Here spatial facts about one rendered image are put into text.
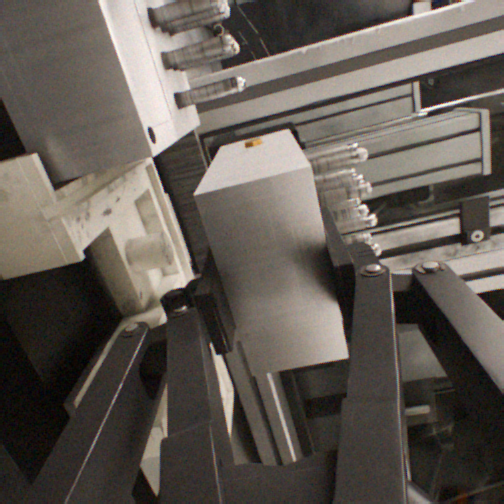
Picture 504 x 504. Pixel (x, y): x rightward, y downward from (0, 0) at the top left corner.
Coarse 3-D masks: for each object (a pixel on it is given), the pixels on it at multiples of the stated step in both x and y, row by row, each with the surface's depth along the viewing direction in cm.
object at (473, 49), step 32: (480, 0) 30; (384, 32) 31; (416, 32) 31; (256, 64) 32; (288, 64) 32; (320, 64) 32; (384, 64) 32; (416, 64) 32; (448, 64) 32; (288, 96) 33; (320, 96) 33
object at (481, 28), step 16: (448, 32) 31; (464, 32) 31; (480, 32) 31; (400, 48) 32; (416, 48) 32; (432, 48) 32; (336, 64) 32; (352, 64) 32; (368, 64) 32; (272, 80) 33; (288, 80) 33; (304, 80) 33; (224, 96) 33; (240, 96) 33; (256, 96) 33
